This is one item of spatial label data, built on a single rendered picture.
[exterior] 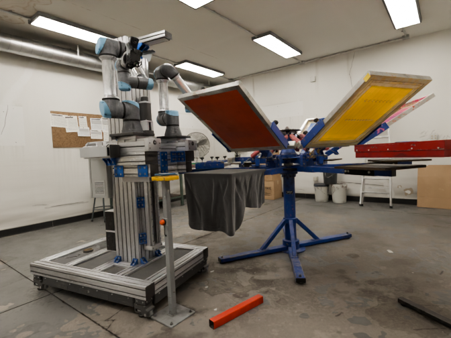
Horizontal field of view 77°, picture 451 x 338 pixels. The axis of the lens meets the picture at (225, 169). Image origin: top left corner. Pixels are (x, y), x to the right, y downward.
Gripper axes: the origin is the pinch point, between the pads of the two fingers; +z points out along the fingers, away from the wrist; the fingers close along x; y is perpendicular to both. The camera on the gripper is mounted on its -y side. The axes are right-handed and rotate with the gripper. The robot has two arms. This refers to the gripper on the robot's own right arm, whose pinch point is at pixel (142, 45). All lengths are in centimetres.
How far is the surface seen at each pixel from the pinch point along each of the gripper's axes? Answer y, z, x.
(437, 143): 43, 100, -120
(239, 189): 75, -2, -77
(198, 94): 8, -28, -54
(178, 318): 162, -18, -44
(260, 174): 63, -7, -102
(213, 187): 75, -13, -63
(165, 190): 78, -24, -31
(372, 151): 45, 62, -132
